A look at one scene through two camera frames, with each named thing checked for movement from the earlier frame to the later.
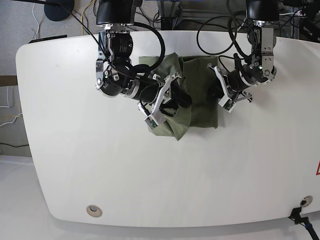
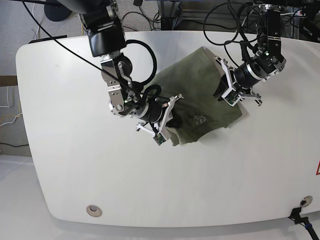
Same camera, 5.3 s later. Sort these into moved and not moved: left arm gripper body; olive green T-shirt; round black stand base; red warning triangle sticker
Moved: left arm gripper body; olive green T-shirt
Not moved: red warning triangle sticker; round black stand base
